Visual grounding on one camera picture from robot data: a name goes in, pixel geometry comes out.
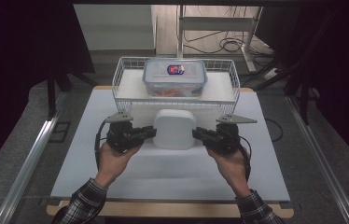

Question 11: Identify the aluminium rail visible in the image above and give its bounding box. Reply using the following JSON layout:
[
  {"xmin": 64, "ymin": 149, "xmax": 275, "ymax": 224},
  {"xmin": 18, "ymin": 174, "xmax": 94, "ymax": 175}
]
[
  {"xmin": 0, "ymin": 92, "xmax": 63, "ymax": 224},
  {"xmin": 285, "ymin": 94, "xmax": 349, "ymax": 224}
]

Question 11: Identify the clear lidded food container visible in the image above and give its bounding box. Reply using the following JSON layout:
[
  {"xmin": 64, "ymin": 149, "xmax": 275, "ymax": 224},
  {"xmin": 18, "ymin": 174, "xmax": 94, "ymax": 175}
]
[{"xmin": 142, "ymin": 59, "xmax": 208, "ymax": 98}]

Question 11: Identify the black metal stand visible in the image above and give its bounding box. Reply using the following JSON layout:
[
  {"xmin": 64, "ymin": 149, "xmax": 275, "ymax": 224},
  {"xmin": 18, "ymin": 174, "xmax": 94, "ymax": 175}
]
[
  {"xmin": 45, "ymin": 62, "xmax": 100, "ymax": 121},
  {"xmin": 252, "ymin": 12, "xmax": 337, "ymax": 126}
]

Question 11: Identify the pale grey table mat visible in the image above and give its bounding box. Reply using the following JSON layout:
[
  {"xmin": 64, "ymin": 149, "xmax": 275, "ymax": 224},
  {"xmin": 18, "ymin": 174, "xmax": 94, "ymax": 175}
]
[{"xmin": 50, "ymin": 88, "xmax": 291, "ymax": 203}]

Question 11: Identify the white cabinet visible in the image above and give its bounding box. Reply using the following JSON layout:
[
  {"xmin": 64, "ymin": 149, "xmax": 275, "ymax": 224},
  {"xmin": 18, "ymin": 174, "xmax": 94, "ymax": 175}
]
[{"xmin": 73, "ymin": 4, "xmax": 159, "ymax": 56}]

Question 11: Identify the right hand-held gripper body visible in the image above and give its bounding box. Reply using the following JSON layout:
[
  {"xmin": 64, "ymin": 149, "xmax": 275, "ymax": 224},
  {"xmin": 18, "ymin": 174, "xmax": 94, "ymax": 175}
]
[{"xmin": 206, "ymin": 114, "xmax": 258, "ymax": 157}]

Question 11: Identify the white metal desk frame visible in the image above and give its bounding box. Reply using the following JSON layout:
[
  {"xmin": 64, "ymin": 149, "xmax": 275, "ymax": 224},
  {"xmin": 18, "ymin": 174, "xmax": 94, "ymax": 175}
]
[{"xmin": 176, "ymin": 4, "xmax": 264, "ymax": 73}]

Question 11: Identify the black floor cables bundle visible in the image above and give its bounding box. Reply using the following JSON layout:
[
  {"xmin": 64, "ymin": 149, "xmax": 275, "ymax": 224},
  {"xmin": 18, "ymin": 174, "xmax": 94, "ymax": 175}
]
[{"xmin": 182, "ymin": 29, "xmax": 274, "ymax": 59}]

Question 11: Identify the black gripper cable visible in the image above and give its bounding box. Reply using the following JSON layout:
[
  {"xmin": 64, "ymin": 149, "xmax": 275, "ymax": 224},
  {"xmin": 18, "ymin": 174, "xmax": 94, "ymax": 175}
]
[
  {"xmin": 93, "ymin": 119, "xmax": 109, "ymax": 172},
  {"xmin": 238, "ymin": 135, "xmax": 254, "ymax": 182}
]

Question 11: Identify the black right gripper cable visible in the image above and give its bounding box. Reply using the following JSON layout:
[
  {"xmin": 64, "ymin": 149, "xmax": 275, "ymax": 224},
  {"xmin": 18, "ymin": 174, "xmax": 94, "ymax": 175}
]
[{"xmin": 238, "ymin": 135, "xmax": 254, "ymax": 182}]

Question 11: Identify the black floor bracket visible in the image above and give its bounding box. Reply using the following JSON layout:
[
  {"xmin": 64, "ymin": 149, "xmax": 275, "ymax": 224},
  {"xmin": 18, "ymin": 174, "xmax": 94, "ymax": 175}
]
[{"xmin": 49, "ymin": 120, "xmax": 72, "ymax": 144}]

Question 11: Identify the black floor cable loop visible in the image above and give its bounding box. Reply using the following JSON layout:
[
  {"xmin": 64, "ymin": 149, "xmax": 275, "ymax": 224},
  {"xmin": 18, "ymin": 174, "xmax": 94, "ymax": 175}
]
[{"xmin": 264, "ymin": 117, "xmax": 285, "ymax": 143}]

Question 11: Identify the white power strip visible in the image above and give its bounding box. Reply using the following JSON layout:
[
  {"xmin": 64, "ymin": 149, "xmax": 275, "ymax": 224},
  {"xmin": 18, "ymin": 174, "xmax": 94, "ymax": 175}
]
[{"xmin": 261, "ymin": 67, "xmax": 282, "ymax": 82}]

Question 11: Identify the person's left hand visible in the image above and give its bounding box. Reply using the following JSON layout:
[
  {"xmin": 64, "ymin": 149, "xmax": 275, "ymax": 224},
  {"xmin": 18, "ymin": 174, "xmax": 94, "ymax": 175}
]
[{"xmin": 95, "ymin": 143, "xmax": 143, "ymax": 189}]

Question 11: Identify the person's right hand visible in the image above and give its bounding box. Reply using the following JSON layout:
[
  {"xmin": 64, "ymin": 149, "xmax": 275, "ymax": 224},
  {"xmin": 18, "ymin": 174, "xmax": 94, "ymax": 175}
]
[{"xmin": 205, "ymin": 146, "xmax": 254, "ymax": 200}]

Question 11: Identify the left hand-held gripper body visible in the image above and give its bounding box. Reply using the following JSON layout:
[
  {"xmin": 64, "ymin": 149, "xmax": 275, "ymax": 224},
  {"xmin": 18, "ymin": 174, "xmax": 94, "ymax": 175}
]
[{"xmin": 105, "ymin": 111, "xmax": 143, "ymax": 154}]

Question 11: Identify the white square plastic container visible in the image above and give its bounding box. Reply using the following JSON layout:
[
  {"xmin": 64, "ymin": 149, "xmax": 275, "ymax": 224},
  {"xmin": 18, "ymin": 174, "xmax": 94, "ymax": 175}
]
[{"xmin": 152, "ymin": 108, "xmax": 197, "ymax": 151}]

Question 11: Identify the white two-tier wire rack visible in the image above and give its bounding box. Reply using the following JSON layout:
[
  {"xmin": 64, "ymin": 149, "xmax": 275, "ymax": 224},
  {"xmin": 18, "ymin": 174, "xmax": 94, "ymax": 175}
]
[{"xmin": 111, "ymin": 56, "xmax": 242, "ymax": 138}]

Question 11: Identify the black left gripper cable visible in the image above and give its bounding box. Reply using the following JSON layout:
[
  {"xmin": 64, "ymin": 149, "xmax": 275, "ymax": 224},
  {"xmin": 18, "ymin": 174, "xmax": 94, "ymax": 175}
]
[{"xmin": 93, "ymin": 119, "xmax": 109, "ymax": 172}]

